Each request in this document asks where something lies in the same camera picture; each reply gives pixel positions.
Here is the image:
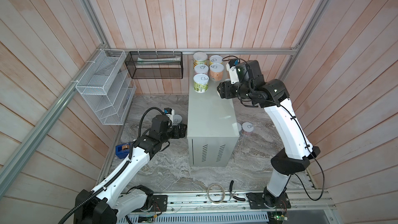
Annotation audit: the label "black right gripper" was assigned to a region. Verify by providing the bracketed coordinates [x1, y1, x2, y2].
[216, 82, 251, 104]

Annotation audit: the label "pink label can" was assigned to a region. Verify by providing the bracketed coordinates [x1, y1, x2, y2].
[209, 63, 224, 82]

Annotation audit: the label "yellow label can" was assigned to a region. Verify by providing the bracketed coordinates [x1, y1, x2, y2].
[209, 55, 223, 65]

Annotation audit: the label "floor can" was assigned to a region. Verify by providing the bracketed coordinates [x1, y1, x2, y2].
[173, 114, 182, 124]
[193, 74, 209, 93]

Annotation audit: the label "tall yellow peach can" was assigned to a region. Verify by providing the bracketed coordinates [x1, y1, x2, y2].
[193, 52, 208, 66]

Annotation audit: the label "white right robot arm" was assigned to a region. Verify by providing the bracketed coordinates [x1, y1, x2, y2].
[217, 56, 320, 208]

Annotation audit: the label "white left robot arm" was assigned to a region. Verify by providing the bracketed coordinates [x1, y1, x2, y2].
[59, 114, 187, 224]

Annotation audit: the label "blue tape dispenser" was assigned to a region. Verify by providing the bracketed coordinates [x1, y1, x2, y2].
[115, 143, 132, 159]

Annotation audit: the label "grey metal cabinet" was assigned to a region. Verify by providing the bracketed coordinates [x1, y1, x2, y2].
[187, 64, 240, 167]

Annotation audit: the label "white lid can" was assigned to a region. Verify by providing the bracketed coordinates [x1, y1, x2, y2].
[241, 122, 254, 135]

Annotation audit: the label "clear tape roll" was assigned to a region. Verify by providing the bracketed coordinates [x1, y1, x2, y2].
[206, 183, 226, 204]

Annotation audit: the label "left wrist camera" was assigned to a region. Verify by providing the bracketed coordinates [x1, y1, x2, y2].
[164, 107, 175, 120]

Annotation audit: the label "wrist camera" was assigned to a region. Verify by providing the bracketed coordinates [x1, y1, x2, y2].
[164, 107, 175, 120]
[226, 59, 239, 84]

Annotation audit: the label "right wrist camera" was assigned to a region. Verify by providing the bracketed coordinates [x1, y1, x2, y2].
[226, 59, 239, 84]

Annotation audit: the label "black mesh wall basket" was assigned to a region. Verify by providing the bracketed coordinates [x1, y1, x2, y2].
[124, 51, 184, 79]

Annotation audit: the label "white wire mesh rack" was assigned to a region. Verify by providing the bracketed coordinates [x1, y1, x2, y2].
[76, 49, 136, 125]

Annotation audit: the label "black handled pliers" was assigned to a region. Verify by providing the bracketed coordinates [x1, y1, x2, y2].
[229, 180, 246, 202]

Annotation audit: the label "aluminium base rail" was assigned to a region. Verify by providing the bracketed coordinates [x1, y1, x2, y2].
[117, 190, 343, 224]

